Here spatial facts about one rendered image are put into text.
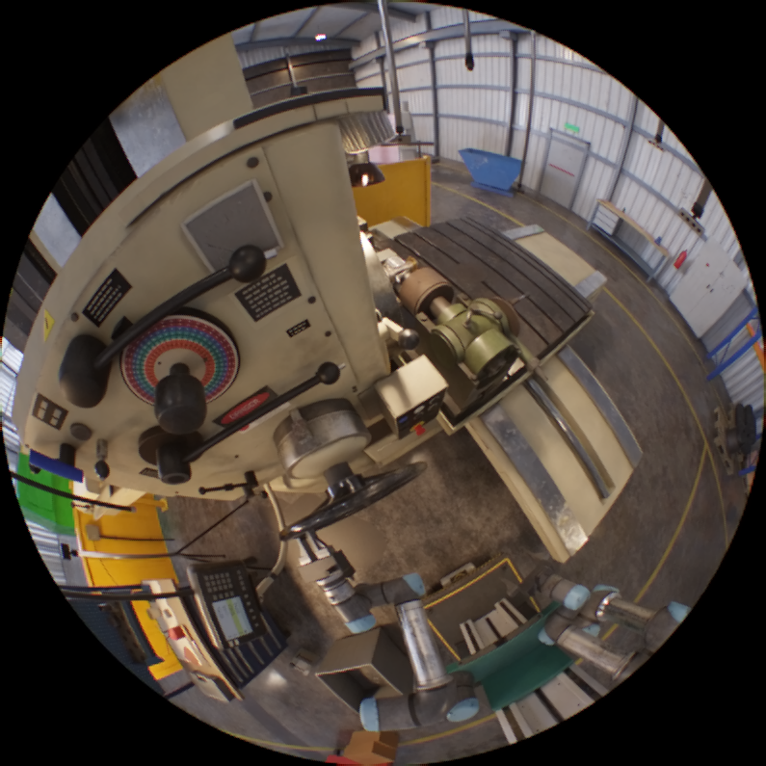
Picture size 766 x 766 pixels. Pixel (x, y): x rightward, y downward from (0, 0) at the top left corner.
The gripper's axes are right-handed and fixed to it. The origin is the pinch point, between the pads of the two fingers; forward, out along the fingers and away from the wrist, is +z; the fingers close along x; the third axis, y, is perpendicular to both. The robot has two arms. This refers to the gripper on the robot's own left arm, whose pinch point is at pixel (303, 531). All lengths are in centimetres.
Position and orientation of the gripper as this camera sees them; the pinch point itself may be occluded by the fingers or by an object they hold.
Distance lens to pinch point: 66.1
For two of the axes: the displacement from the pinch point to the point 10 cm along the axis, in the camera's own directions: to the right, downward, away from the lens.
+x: -8.1, 5.9, 0.9
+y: -3.1, -3.0, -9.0
